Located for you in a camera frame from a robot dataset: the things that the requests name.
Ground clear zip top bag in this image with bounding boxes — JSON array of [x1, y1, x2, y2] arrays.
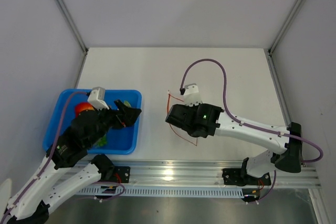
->
[[165, 90, 198, 146]]

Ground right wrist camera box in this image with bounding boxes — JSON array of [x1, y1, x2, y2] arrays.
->
[[183, 83, 203, 106]]

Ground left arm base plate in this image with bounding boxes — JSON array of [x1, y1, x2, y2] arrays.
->
[[110, 166, 131, 184]]

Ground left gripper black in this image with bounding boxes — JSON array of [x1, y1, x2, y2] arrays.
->
[[87, 99, 142, 147]]

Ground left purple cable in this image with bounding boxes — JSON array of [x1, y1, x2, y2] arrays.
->
[[0, 91, 91, 219]]

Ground left frame post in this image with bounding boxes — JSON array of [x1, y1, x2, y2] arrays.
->
[[54, 0, 88, 54]]

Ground blue plastic tray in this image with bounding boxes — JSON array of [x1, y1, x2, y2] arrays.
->
[[43, 89, 142, 155]]

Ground slotted cable duct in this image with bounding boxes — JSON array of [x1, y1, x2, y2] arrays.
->
[[77, 185, 244, 198]]

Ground white green toy cabbage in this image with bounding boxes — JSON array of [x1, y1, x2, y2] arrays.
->
[[123, 100, 132, 108]]

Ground green toy grapes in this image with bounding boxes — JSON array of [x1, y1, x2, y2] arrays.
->
[[95, 135, 108, 148]]

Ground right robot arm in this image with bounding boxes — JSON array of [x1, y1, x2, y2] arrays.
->
[[165, 103, 302, 184]]

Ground aluminium mounting rail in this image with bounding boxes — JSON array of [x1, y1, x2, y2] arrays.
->
[[113, 161, 321, 189]]

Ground red orange toy mango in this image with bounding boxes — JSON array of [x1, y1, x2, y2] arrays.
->
[[75, 102, 94, 116]]

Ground right frame post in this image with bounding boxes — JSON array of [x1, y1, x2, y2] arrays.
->
[[268, 0, 306, 56]]

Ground frame post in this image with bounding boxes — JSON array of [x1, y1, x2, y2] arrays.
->
[[54, 0, 88, 54], [268, 0, 306, 56]]

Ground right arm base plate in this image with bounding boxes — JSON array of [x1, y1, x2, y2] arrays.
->
[[222, 168, 271, 187]]

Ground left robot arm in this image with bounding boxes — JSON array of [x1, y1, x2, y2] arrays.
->
[[1, 100, 142, 223]]

